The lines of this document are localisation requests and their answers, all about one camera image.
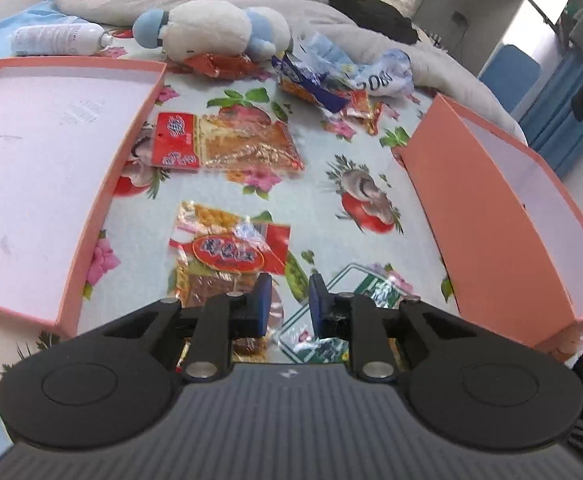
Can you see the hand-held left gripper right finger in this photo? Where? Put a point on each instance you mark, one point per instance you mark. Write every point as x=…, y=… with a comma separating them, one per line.
x=317, y=305

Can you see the white blue plush penguin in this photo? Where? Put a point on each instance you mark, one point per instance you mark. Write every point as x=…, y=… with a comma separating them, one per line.
x=211, y=27

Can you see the blue snack packet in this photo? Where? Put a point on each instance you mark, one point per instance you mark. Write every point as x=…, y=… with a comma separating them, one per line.
x=306, y=85

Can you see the pink cardboard box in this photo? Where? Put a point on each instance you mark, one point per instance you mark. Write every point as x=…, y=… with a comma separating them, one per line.
x=471, y=200

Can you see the black wall plug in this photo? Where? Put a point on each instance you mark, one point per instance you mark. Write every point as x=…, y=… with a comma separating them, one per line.
x=460, y=18

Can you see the blue chair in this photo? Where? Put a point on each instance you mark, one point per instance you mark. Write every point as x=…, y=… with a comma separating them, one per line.
x=509, y=77

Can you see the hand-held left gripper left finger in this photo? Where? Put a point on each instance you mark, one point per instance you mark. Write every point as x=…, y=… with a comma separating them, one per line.
x=262, y=305

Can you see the pink cardboard box lid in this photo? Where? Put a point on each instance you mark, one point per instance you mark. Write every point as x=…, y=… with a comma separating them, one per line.
x=36, y=160

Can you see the dark red foil snack packet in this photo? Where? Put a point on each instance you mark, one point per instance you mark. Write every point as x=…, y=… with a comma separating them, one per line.
x=239, y=66

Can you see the fruit print bed sheet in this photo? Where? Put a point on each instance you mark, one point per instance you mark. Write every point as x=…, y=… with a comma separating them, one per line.
x=321, y=160

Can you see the orange clear snack packet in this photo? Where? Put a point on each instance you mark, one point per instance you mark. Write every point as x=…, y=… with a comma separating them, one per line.
x=226, y=250

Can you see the white lotion bottle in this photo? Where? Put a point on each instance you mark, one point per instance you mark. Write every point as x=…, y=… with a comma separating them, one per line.
x=56, y=39

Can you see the blue star bed sheet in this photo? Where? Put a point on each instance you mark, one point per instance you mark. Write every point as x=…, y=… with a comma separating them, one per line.
x=1, y=30

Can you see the black clothing pile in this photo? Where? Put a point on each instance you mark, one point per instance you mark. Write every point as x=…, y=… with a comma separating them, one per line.
x=371, y=15

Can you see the blue curtain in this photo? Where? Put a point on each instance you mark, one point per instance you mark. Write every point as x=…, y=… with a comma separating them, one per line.
x=556, y=115

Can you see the crumpled blue white plastic bag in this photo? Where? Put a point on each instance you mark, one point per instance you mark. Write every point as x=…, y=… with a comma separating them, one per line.
x=381, y=77

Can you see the large red clear snack packet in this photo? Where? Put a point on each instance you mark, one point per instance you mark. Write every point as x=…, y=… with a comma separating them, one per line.
x=231, y=142

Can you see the small red snack packet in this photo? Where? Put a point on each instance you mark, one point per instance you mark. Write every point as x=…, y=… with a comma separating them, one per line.
x=364, y=110

